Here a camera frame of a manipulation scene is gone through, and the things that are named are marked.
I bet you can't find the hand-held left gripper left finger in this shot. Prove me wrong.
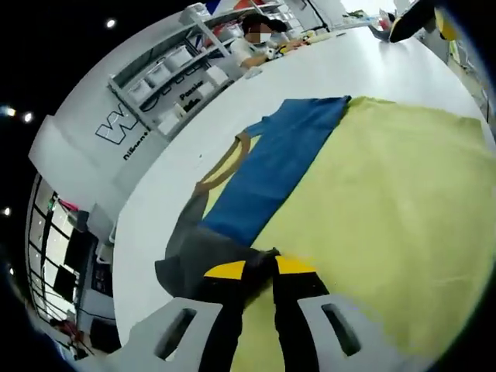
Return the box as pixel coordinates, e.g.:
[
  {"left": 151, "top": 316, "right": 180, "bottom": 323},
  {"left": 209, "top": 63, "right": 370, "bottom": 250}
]
[{"left": 127, "top": 260, "right": 250, "bottom": 372}]

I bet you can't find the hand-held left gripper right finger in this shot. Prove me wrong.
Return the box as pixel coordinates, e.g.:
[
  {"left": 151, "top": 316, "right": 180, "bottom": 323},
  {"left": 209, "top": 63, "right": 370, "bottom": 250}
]
[{"left": 272, "top": 255, "right": 388, "bottom": 372}]

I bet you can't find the pink hanging bag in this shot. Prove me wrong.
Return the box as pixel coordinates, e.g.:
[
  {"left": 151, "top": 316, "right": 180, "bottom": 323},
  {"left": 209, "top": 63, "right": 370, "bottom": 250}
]
[{"left": 57, "top": 196, "right": 79, "bottom": 218}]

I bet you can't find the yellow garment with blue sleeves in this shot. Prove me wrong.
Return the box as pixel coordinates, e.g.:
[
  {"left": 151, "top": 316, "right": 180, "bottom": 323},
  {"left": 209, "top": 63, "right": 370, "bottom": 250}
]
[{"left": 154, "top": 95, "right": 496, "bottom": 372}]

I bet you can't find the black monitor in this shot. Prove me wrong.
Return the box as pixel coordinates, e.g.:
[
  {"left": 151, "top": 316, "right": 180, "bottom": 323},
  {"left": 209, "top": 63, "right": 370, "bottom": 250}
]
[
  {"left": 53, "top": 267, "right": 81, "bottom": 303},
  {"left": 64, "top": 232, "right": 92, "bottom": 268}
]

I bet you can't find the white shelf rack with bins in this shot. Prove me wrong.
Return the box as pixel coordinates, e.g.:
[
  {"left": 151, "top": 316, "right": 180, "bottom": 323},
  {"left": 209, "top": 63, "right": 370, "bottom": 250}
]
[{"left": 108, "top": 0, "right": 299, "bottom": 133}]

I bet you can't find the white lettered wall panel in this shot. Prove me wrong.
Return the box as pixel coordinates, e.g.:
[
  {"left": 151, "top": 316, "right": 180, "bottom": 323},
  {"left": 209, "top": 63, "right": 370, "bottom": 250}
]
[{"left": 29, "top": 64, "right": 249, "bottom": 187}]

